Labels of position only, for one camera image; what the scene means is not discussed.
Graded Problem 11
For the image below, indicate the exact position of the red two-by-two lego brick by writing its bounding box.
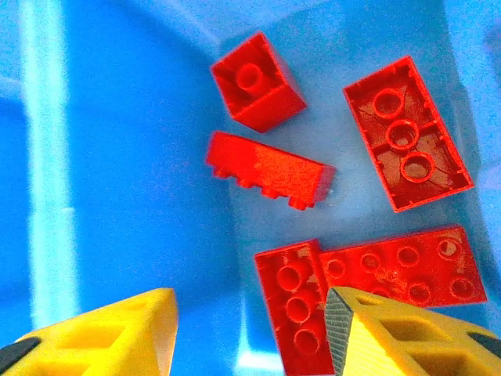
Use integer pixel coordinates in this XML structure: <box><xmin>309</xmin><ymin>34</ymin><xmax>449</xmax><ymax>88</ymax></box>
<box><xmin>210</xmin><ymin>31</ymin><xmax>307</xmax><ymax>134</ymax></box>

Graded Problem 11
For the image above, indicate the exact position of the red lego plate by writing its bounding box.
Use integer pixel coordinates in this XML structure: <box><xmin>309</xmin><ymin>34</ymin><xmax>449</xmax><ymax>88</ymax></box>
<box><xmin>319</xmin><ymin>226</ymin><xmax>488</xmax><ymax>309</ymax></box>

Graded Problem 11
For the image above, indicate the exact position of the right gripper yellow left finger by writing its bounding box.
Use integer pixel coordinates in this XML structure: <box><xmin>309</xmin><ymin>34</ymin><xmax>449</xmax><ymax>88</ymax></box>
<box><xmin>0</xmin><ymin>287</ymin><xmax>180</xmax><ymax>376</ymax></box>

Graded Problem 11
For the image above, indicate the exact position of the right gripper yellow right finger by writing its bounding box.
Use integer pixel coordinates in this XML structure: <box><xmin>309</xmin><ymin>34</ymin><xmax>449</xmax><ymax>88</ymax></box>
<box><xmin>324</xmin><ymin>286</ymin><xmax>501</xmax><ymax>376</ymax></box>

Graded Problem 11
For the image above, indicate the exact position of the blue plastic bin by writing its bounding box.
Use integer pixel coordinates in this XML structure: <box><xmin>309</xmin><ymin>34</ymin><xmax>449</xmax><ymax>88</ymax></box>
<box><xmin>0</xmin><ymin>0</ymin><xmax>501</xmax><ymax>376</ymax></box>

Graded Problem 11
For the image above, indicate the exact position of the red two-by-four lego brick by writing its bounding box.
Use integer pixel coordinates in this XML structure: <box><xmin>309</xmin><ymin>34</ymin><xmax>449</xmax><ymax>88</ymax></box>
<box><xmin>342</xmin><ymin>55</ymin><xmax>475</xmax><ymax>214</ymax></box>
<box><xmin>204</xmin><ymin>130</ymin><xmax>337</xmax><ymax>212</ymax></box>
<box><xmin>254</xmin><ymin>238</ymin><xmax>337</xmax><ymax>376</ymax></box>

